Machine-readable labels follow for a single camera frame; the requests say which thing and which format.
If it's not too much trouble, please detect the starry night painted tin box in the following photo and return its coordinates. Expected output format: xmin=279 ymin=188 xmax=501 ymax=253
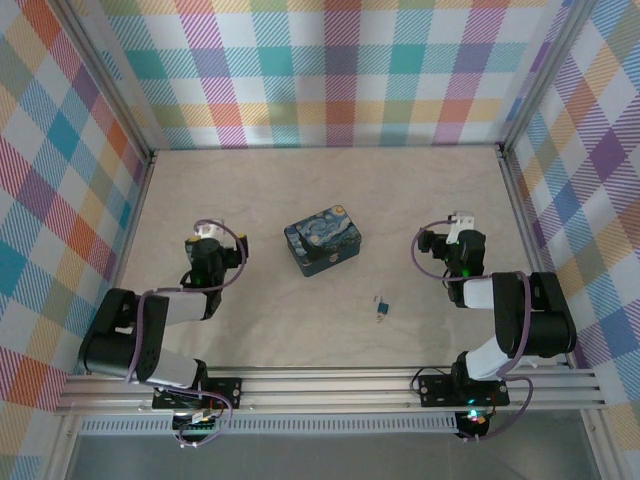
xmin=283 ymin=203 xmax=365 ymax=279

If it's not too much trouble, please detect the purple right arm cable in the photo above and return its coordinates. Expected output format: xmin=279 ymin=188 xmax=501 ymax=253
xmin=410 ymin=218 xmax=534 ymax=444

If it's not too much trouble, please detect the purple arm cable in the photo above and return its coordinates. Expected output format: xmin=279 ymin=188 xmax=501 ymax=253
xmin=410 ymin=218 xmax=534 ymax=444
xmin=127 ymin=218 xmax=250 ymax=449

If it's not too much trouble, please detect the aluminium side rail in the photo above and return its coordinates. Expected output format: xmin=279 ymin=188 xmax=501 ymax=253
xmin=496 ymin=144 xmax=576 ymax=369
xmin=88 ymin=149 xmax=159 ymax=376

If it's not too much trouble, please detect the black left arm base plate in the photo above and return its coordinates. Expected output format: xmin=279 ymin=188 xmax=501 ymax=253
xmin=151 ymin=375 xmax=244 ymax=412

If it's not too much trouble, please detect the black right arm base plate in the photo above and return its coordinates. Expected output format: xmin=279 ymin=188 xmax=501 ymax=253
xmin=418 ymin=372 xmax=511 ymax=407

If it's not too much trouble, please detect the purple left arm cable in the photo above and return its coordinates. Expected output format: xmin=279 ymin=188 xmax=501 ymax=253
xmin=127 ymin=218 xmax=250 ymax=449

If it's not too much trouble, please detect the aluminium mounting rail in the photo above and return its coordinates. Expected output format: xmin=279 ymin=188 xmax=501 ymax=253
xmin=54 ymin=367 xmax=606 ymax=416

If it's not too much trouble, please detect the aluminium frame post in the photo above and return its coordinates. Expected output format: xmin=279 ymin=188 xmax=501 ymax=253
xmin=498 ymin=0 xmax=597 ymax=151
xmin=54 ymin=0 xmax=157 ymax=157

